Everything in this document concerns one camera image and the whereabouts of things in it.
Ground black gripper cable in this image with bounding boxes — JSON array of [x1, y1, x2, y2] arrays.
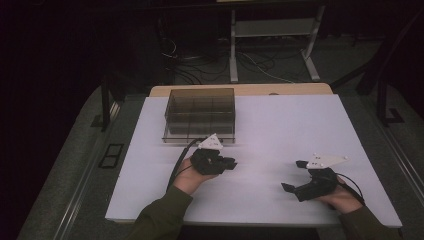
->
[[165, 137, 207, 192], [335, 172, 366, 206]]

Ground light wooden table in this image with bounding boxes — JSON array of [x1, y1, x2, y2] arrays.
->
[[148, 82, 334, 98]]

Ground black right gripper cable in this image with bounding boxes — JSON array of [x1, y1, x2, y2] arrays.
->
[[335, 172, 366, 206]]

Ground person's left hand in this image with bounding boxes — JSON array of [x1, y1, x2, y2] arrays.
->
[[172, 157, 218, 196]]

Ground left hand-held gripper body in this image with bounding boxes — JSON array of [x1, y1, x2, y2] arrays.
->
[[189, 133, 226, 176]]

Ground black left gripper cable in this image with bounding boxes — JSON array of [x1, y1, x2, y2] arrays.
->
[[165, 137, 207, 192]]

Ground bundle of black floor cables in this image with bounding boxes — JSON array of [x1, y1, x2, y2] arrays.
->
[[159, 19, 232, 85]]

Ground transparent brown drawer box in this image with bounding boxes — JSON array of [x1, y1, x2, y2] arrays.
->
[[162, 87, 237, 145]]

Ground person's right hand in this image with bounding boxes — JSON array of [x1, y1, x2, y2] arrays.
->
[[315, 176, 364, 215]]

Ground white table mat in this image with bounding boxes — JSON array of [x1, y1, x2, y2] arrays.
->
[[104, 94, 403, 229]]

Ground black metal stand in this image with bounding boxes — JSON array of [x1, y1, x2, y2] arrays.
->
[[333, 9, 424, 128], [90, 71, 125, 133]]

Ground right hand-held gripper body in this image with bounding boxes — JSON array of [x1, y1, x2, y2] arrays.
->
[[294, 152, 350, 203]]

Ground grey metal stand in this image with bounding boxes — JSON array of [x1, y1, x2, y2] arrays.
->
[[229, 4, 326, 84]]

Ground white floor cable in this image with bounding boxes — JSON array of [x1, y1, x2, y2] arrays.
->
[[238, 51, 295, 84]]

